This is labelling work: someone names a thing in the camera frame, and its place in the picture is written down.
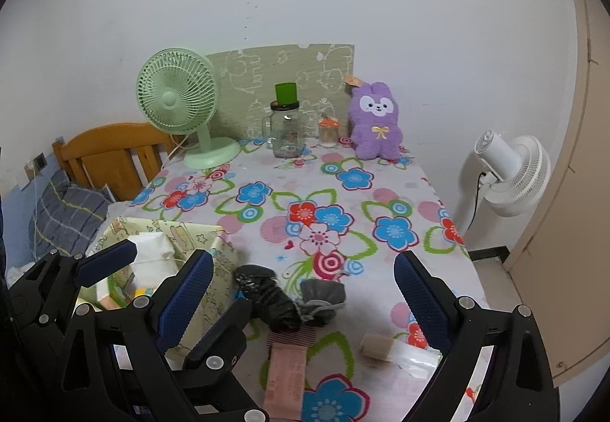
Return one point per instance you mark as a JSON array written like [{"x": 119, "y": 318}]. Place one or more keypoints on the grey plaid pillow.
[{"x": 71, "y": 217}]

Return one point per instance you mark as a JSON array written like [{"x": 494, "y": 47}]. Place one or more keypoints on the purple bunny plush toy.
[{"x": 376, "y": 126}]

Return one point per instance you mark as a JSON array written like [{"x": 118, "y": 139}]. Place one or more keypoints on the black plastic bag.
[{"x": 267, "y": 298}]

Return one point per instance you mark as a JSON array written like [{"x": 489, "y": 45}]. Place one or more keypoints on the white tissue pack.
[{"x": 152, "y": 255}]

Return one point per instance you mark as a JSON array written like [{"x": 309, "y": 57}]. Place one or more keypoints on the yellow cartoon fabric storage box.
[{"x": 224, "y": 269}]

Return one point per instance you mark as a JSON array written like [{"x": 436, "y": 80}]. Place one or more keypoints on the green desk fan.
[{"x": 169, "y": 97}]

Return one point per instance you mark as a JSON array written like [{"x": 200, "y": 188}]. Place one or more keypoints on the floral tablecloth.
[{"x": 309, "y": 183}]

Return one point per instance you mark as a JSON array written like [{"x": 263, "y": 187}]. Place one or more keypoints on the glass jar mug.
[{"x": 286, "y": 136}]

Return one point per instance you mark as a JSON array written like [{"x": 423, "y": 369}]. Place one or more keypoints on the wooden bed headboard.
[{"x": 105, "y": 150}]

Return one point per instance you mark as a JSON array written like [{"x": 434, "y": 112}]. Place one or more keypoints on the white standing fan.
[{"x": 519, "y": 178}]

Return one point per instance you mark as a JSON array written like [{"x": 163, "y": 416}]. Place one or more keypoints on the wall socket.
[{"x": 40, "y": 162}]

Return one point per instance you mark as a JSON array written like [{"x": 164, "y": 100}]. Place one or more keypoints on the green plastic cup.
[{"x": 286, "y": 93}]

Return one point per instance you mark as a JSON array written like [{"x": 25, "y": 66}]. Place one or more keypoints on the small jar with orange lid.
[{"x": 329, "y": 133}]

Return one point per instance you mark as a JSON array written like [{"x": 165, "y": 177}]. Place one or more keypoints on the beige door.
[{"x": 572, "y": 212}]

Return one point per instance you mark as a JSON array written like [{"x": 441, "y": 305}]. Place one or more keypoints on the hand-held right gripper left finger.
[{"x": 188, "y": 298}]

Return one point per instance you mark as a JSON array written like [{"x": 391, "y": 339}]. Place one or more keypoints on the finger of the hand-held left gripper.
[
  {"x": 107, "y": 260},
  {"x": 224, "y": 331}
]

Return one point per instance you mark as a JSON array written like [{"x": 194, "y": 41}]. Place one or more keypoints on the green tissue packet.
[{"x": 117, "y": 293}]

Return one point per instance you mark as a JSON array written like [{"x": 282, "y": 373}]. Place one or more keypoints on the green patterned board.
[{"x": 305, "y": 64}]

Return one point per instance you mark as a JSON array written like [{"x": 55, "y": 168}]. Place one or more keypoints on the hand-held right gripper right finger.
[{"x": 422, "y": 298}]

